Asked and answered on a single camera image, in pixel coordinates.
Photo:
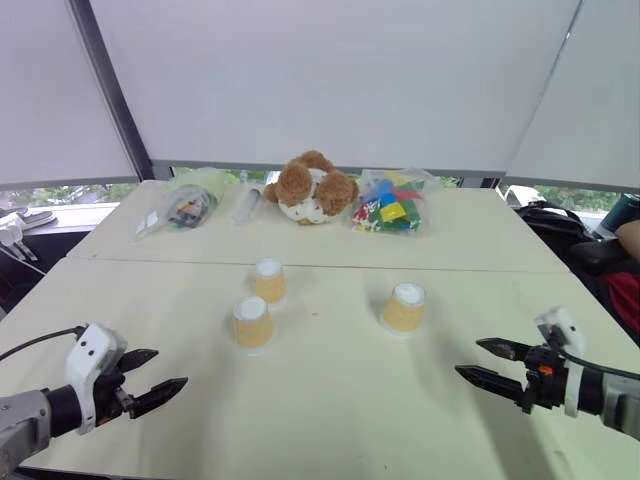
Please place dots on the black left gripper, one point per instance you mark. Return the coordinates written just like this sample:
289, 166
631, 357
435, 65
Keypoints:
109, 395

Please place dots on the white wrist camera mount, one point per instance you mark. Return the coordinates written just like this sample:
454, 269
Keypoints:
562, 330
89, 357

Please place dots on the person in red clothing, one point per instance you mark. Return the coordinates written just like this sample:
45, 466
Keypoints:
622, 295

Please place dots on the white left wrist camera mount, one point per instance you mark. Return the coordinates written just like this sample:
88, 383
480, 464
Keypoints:
89, 357

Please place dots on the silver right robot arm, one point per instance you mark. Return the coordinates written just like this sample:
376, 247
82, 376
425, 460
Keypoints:
607, 397

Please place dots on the white sandal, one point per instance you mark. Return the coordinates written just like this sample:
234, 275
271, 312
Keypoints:
35, 217

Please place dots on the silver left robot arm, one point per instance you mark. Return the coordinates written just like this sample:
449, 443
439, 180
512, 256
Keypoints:
25, 420

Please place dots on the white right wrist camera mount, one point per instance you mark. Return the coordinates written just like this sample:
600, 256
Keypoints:
562, 330

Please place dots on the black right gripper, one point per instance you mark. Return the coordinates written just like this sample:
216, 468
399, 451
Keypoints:
542, 382

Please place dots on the black backpack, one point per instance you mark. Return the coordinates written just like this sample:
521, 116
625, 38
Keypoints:
552, 225

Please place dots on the bag of colourful building blocks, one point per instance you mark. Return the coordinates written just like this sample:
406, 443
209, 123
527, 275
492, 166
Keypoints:
392, 202

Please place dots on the yellow paper cup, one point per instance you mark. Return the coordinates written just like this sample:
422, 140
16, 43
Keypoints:
252, 326
269, 283
404, 310

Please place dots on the clear bag with green cloth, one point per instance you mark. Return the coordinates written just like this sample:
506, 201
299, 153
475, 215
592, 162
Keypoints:
187, 200

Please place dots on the brown white plush toy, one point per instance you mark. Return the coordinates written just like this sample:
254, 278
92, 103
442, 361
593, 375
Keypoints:
311, 187

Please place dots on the dark window frame post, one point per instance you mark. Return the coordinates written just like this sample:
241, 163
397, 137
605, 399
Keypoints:
112, 90

